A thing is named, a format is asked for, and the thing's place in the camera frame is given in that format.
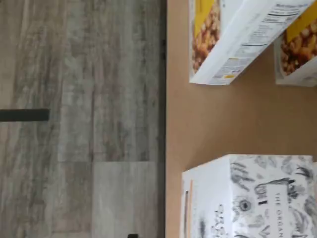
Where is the white box yellow strip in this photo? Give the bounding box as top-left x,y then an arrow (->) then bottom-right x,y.
181,153 -> 315,238

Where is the tan wooden shelf board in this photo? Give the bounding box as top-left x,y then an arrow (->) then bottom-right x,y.
166,0 -> 317,238

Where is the yellow snack box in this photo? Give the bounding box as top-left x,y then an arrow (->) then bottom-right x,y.
273,24 -> 317,87
188,0 -> 317,87

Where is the black flat floor bar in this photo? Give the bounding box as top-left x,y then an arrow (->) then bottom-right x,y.
0,108 -> 50,122

